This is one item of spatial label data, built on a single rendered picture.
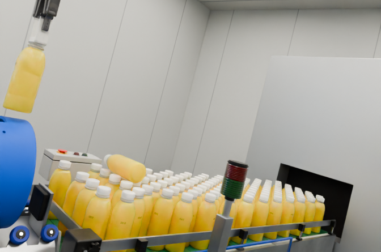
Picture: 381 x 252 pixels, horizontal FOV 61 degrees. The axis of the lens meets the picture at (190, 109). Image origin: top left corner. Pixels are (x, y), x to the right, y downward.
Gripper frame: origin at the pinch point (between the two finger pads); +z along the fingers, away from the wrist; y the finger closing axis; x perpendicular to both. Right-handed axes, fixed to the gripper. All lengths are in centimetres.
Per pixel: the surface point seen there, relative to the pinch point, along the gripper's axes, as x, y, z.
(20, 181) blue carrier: -0.3, 12.4, 36.7
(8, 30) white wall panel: 56, -284, -40
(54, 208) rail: 19, -8, 51
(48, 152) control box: 22, -31, 37
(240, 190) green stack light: 49, 38, 31
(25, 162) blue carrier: 0.2, 11.4, 32.4
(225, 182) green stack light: 47, 35, 30
